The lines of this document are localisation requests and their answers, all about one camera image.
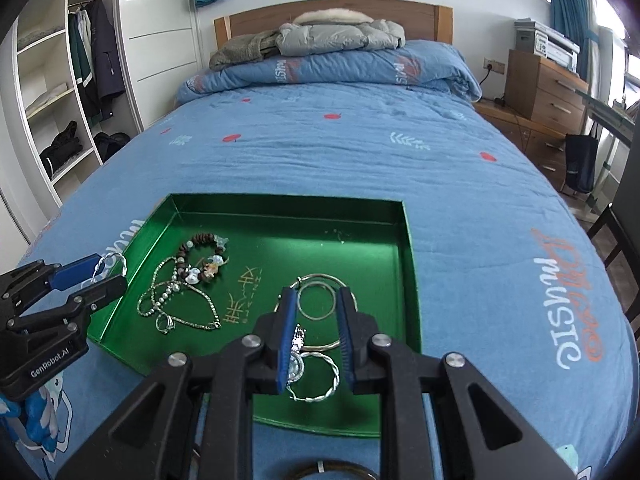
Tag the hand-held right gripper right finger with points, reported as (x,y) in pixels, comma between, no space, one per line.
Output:
(346,340)

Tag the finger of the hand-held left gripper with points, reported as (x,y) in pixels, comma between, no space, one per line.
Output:
(75,271)
(102,287)

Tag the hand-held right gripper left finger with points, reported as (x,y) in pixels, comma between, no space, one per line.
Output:
(284,340)

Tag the silver wristwatch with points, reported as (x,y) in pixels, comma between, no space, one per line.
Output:
(295,355)

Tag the thin silver bangle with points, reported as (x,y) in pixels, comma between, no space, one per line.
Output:
(320,275)

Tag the green metal tray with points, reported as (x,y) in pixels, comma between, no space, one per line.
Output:
(300,240)

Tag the person's left hand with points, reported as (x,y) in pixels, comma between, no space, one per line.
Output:
(30,410)

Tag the black folded clothes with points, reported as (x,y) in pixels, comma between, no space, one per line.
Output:
(60,149)

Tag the dark brown bangle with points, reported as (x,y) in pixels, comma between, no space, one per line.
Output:
(345,469)

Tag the black bag in wardrobe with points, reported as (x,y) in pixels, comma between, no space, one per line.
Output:
(111,142)

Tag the hanging dark clothes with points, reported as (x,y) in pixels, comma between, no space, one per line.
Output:
(97,55)

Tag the white wardrobe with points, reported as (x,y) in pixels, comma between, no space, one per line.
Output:
(160,35)

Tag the low wooden nightstand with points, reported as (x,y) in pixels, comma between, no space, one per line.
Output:
(520,130)

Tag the olive fleece jacket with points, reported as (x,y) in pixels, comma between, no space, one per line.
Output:
(240,50)

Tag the black tote bag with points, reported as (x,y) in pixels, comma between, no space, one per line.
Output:
(581,162)

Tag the grey chair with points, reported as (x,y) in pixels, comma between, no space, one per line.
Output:
(625,240)

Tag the wooden headboard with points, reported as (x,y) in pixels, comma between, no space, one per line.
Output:
(260,20)

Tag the wooden drawer chest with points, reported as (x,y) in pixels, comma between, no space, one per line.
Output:
(540,90)

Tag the white printer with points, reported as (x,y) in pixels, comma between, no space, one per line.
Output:
(547,42)

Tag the wall socket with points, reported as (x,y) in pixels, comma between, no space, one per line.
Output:
(494,65)

